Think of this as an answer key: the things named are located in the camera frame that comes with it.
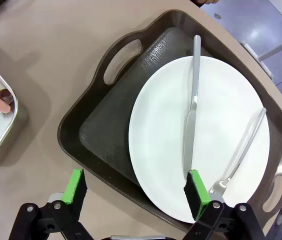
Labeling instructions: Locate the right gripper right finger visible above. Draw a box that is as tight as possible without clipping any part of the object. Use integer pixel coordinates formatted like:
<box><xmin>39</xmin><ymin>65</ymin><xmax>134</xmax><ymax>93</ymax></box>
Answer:
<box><xmin>180</xmin><ymin>169</ymin><xmax>266</xmax><ymax>240</ymax></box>

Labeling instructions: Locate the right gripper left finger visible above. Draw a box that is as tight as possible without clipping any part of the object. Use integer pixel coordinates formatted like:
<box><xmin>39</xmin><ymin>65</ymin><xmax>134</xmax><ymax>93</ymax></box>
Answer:
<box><xmin>9</xmin><ymin>168</ymin><xmax>94</xmax><ymax>240</ymax></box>

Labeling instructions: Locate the brown serving tray with handles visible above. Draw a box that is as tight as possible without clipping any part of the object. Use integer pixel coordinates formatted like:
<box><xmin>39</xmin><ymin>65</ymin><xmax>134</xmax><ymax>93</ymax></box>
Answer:
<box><xmin>57</xmin><ymin>9</ymin><xmax>282</xmax><ymax>228</ymax></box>

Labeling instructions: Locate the silver fork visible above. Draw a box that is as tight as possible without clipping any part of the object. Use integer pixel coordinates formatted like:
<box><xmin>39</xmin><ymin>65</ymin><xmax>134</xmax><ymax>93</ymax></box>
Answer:
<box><xmin>208</xmin><ymin>107</ymin><xmax>267</xmax><ymax>195</ymax></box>

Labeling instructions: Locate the white round plate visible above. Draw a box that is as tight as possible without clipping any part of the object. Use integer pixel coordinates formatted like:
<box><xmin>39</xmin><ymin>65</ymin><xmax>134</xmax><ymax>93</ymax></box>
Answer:
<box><xmin>128</xmin><ymin>55</ymin><xmax>271</xmax><ymax>224</ymax></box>

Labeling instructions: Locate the silver table knife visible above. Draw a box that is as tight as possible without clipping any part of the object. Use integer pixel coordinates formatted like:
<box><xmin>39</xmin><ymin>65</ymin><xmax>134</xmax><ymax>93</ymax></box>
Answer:
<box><xmin>182</xmin><ymin>34</ymin><xmax>202</xmax><ymax>176</ymax></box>

